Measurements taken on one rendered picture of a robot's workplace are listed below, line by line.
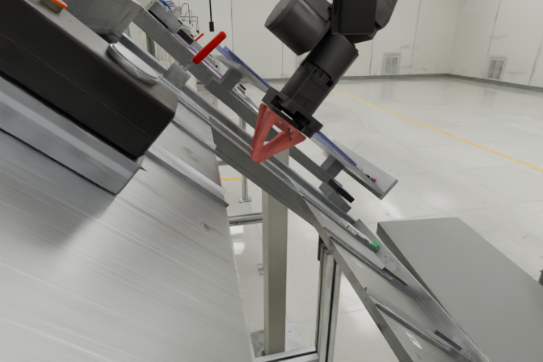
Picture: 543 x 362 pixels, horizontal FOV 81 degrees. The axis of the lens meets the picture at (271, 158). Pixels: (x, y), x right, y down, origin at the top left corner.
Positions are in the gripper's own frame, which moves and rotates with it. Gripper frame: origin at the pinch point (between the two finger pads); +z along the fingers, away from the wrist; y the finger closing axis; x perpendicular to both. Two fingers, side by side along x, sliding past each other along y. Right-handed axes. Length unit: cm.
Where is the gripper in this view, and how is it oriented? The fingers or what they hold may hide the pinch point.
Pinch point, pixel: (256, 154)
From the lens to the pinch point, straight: 46.8
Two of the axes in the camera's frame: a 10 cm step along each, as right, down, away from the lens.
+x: 7.6, 5.2, 3.9
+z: -6.1, 7.8, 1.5
